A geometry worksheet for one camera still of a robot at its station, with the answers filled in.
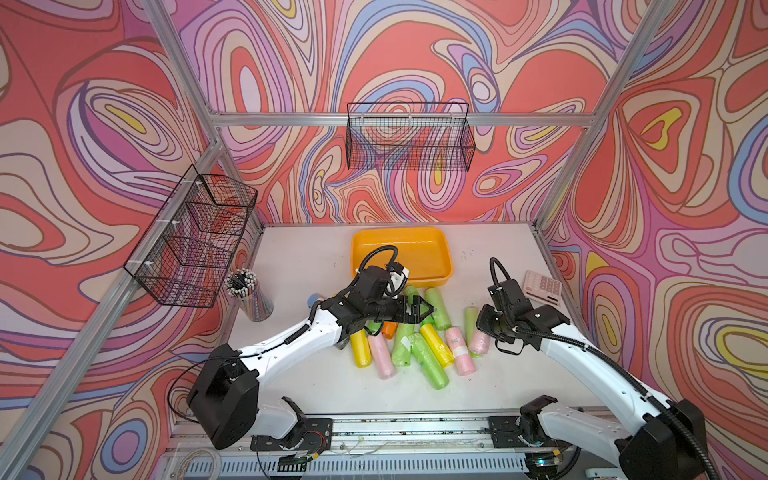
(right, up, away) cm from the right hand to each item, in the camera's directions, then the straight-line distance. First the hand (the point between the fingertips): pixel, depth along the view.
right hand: (482, 331), depth 81 cm
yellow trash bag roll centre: (-10, -7, +3) cm, 13 cm away
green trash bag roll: (-22, -6, +3) cm, 23 cm away
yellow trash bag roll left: (-34, -6, +3) cm, 35 cm away
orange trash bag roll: (-26, -2, +8) cm, 27 cm away
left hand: (-17, +7, -6) cm, 19 cm away
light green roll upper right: (-10, +2, +9) cm, 14 cm away
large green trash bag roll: (-14, -9, +1) cm, 17 cm away
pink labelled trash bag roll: (-5, -9, 0) cm, 10 cm away
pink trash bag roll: (-2, -2, -4) cm, 5 cm away
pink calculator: (+26, +10, +17) cm, 32 cm away
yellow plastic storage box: (-12, +22, +32) cm, 41 cm away
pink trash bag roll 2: (-28, -7, +2) cm, 29 cm away
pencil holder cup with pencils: (-68, +13, +2) cm, 69 cm away
